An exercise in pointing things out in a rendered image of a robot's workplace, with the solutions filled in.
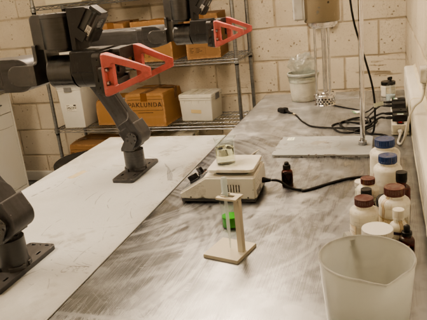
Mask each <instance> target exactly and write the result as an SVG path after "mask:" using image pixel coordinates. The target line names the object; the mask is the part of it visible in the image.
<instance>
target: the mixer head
mask: <svg viewBox="0 0 427 320"><path fill-rule="evenodd" d="M292 7H293V11H292V12H293V19H294V21H303V20H304V23H306V24H307V27H309V28H310V29H323V28H329V27H335V26H336V24H337V21H338V20H339V19H340V9H339V0H292Z"/></svg>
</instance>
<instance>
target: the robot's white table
mask: <svg viewBox="0 0 427 320"><path fill-rule="evenodd" d="M213 137H214V136H213V135H200V136H165V137H150V138H149V139H148V140H147V141H145V142H144V144H143V145H141V146H142V147H143V148H144V156H145V159H158V163H156V164H155V165H154V166H153V167H152V168H151V169H150V170H148V171H147V172H146V173H144V174H143V175H142V176H141V177H140V178H139V179H138V180H136V181H135V182H134V183H113V182H112V179H113V178H114V177H116V176H117V175H118V174H120V173H121V172H122V171H124V170H125V159H124V154H123V152H122V151H121V147H122V145H123V142H124V141H123V140H122V138H121V137H110V138H108V139H107V140H105V141H103V142H102V143H100V144H98V145H96V146H95V147H94V148H92V149H90V150H88V151H87V152H85V153H84V154H81V155H80V156H78V157H77V158H75V159H73V160H72V161H70V162H68V163H67V164H65V165H63V166H62V167H60V168H59V169H57V170H55V171H54V172H52V173H50V174H49V175H47V176H45V177H44V178H42V179H40V180H39V181H37V182H36V183H34V184H32V185H31V186H29V187H27V188H26V189H24V190H22V191H21V192H22V193H23V195H24V196H25V197H26V198H27V200H28V201H29V202H30V204H31V205H32V207H33V209H34V219H33V221H32V222H31V223H30V224H29V225H28V227H27V228H25V229H24V230H23V231H22V232H23V233H24V236H25V241H26V244H28V243H53V244H54V245H55V249H54V250H53V251H52V252H51V253H50V254H49V255H47V256H46V257H45V258H44V259H42V260H41V261H40V262H39V263H38V264H37V265H35V266H34V267H33V268H32V269H31V270H30V271H28V272H27V273H26V274H25V275H24V276H22V277H21V278H20V279H19V280H18V281H17V282H15V283H14V284H13V285H12V286H10V287H9V288H8V289H7V290H6V291H5V292H3V293H2V294H1V295H0V320H49V319H50V318H51V317H52V316H53V315H54V314H55V313H56V312H57V310H58V309H59V308H61V306H63V304H64V303H66V301H68V299H70V297H71V296H73V294H74V293H75V292H76V291H77V290H78V289H79V288H80V287H81V286H82V285H83V284H84V283H85V282H86V281H87V280H88V279H89V278H90V277H91V275H92V274H93V273H94V272H95V271H96V270H97V269H98V268H99V267H100V266H101V265H102V264H103V263H104V262H105V261H106V260H107V259H108V258H109V257H110V256H111V255H112V254H113V253H114V252H115V251H116V250H117V249H118V248H119V247H120V246H121V245H122V244H123V243H124V242H125V240H126V239H127V238H128V237H129V236H130V235H131V234H132V233H133V232H134V231H135V230H136V229H137V228H138V227H139V226H140V225H141V224H142V222H143V221H144V220H145V219H146V218H147V217H148V216H149V215H150V214H151V213H152V212H153V211H154V210H155V209H156V208H157V207H158V206H159V205H160V204H161V203H162V202H163V201H164V200H165V199H166V198H167V197H168V196H169V195H170V194H171V193H172V192H173V191H174V190H175V189H176V188H177V186H178V185H179V184H180V183H181V182H182V181H183V180H184V179H185V178H186V177H187V176H188V175H189V174H190V173H191V172H192V171H193V170H194V169H195V167H197V165H199V164H200V162H202V160H204V158H206V157H207V155H209V153H211V151H212V150H213V149H214V148H215V146H214V140H213Z"/></svg>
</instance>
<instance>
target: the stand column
mask: <svg viewBox="0 0 427 320"><path fill-rule="evenodd" d="M358 58H359V93H360V140H359V141H358V144H359V145H367V141H366V139H365V90H364V49H363V0H358Z"/></svg>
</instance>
